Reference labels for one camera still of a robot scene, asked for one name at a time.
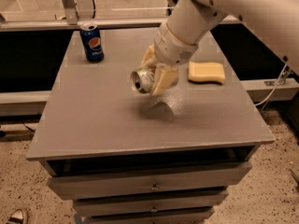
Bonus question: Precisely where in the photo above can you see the black floor cable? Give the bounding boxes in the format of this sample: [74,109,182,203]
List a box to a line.
[20,120,37,133]

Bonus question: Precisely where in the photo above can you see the blue Pepsi can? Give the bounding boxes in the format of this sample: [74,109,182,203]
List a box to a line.
[80,23,104,63]

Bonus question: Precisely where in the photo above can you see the top grey drawer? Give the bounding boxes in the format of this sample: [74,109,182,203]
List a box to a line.
[48,161,251,200]

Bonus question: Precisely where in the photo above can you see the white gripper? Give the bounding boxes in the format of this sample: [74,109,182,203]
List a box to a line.
[140,22,198,96]

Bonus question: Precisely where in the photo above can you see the white cable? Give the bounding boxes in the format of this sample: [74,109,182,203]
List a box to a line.
[253,63,292,107]

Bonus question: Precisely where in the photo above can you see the bottom grey drawer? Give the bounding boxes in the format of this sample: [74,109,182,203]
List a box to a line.
[89,208,214,224]

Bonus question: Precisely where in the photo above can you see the grey drawer cabinet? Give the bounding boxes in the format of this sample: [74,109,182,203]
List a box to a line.
[25,25,276,224]

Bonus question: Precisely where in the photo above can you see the yellow sponge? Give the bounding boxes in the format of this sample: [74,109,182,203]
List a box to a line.
[188,62,225,84]

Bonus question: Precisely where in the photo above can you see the middle grey drawer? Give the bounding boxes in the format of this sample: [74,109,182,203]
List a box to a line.
[74,189,228,217]

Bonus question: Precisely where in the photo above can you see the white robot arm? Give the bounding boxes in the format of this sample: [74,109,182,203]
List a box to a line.
[131,0,299,95]

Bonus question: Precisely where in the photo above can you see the shoe tip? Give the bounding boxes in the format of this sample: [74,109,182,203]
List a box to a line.
[6,209,28,224]

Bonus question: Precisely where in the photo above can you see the aluminium frame rail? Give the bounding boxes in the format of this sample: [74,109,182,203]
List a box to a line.
[0,0,241,33]

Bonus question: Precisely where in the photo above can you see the grey drawer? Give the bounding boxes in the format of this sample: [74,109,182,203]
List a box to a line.
[48,161,251,200]
[89,208,214,224]
[74,189,228,217]

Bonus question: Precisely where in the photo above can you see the white green 7up can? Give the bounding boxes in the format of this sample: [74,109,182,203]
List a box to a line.
[130,68,154,93]

